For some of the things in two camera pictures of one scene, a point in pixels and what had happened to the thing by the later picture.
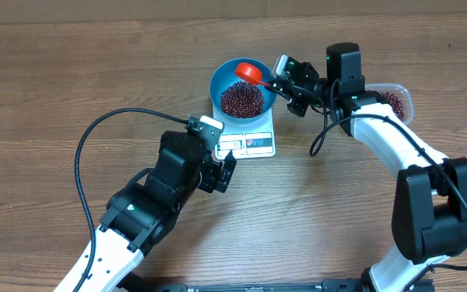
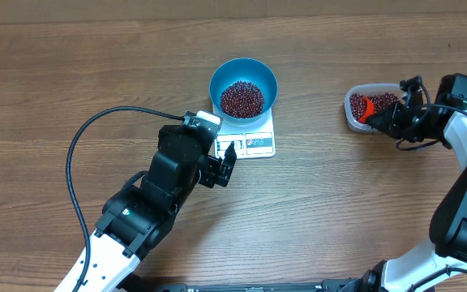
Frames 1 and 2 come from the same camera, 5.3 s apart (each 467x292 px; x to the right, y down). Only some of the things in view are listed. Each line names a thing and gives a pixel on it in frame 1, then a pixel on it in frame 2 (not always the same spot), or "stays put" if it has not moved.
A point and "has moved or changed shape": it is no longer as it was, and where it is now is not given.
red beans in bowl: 242,100 stays put
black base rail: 328,285 stays put
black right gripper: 297,103 → 393,127
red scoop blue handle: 250,74 has moved or changed shape
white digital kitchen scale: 248,142 stays put
